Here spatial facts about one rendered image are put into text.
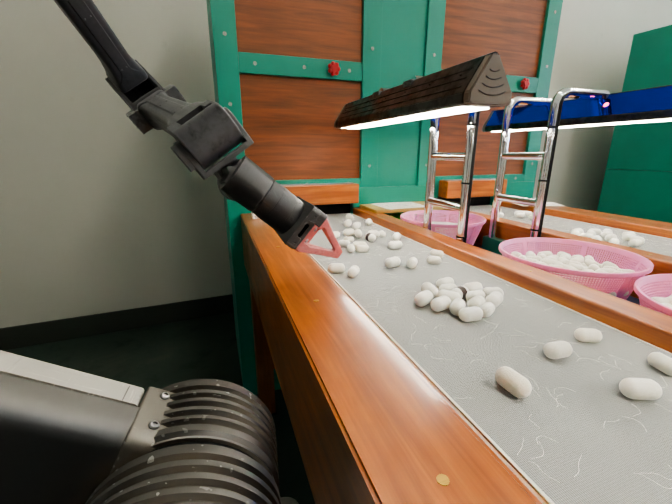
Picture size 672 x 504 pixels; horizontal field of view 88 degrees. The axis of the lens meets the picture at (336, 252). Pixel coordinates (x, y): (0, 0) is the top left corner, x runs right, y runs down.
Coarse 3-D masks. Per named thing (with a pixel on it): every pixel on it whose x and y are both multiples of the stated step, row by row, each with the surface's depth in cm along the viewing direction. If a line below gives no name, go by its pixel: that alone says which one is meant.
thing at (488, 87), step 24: (456, 72) 57; (480, 72) 51; (504, 72) 52; (384, 96) 80; (408, 96) 69; (432, 96) 60; (456, 96) 54; (480, 96) 52; (504, 96) 53; (336, 120) 106; (360, 120) 89
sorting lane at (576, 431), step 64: (320, 256) 80; (384, 256) 80; (448, 256) 80; (384, 320) 50; (448, 320) 50; (512, 320) 50; (576, 320) 50; (448, 384) 36; (576, 384) 36; (512, 448) 28; (576, 448) 28; (640, 448) 28
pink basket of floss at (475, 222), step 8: (400, 216) 113; (408, 216) 121; (416, 216) 124; (448, 216) 124; (472, 216) 117; (480, 216) 113; (416, 224) 105; (432, 224) 101; (440, 224) 101; (472, 224) 101; (480, 224) 103; (440, 232) 102; (472, 232) 103; (472, 240) 106
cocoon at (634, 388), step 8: (624, 384) 34; (632, 384) 33; (640, 384) 33; (648, 384) 33; (656, 384) 33; (624, 392) 34; (632, 392) 33; (640, 392) 33; (648, 392) 33; (656, 392) 33
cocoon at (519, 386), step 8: (504, 368) 35; (496, 376) 36; (504, 376) 35; (512, 376) 34; (520, 376) 34; (504, 384) 34; (512, 384) 34; (520, 384) 33; (528, 384) 33; (512, 392) 34; (520, 392) 33; (528, 392) 33
